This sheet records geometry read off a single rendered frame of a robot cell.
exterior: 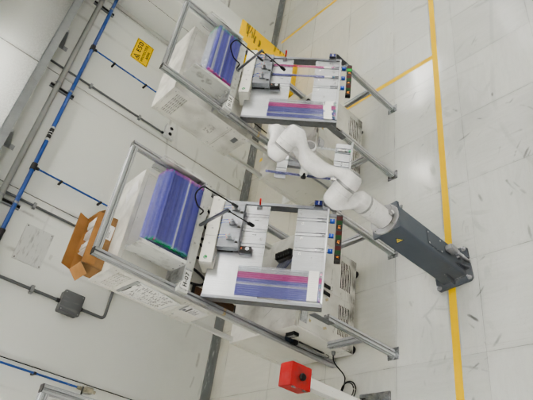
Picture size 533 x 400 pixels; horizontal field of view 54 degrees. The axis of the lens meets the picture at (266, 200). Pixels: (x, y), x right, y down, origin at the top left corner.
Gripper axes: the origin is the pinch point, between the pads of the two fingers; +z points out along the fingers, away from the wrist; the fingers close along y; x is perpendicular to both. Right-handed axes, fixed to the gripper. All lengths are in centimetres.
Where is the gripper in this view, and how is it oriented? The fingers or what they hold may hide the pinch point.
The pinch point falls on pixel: (303, 175)
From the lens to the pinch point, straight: 343.2
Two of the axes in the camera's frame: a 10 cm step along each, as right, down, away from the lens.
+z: -0.6, 5.3, 8.5
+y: -1.8, 8.3, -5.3
